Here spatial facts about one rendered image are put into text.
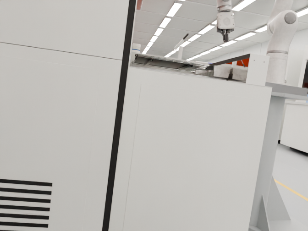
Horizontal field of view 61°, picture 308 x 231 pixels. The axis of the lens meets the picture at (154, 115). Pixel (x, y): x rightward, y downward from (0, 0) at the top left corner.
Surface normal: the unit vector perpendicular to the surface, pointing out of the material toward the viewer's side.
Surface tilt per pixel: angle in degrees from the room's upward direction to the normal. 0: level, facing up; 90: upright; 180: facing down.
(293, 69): 90
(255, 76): 90
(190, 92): 90
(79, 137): 90
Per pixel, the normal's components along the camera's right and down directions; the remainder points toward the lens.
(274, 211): 0.27, 0.12
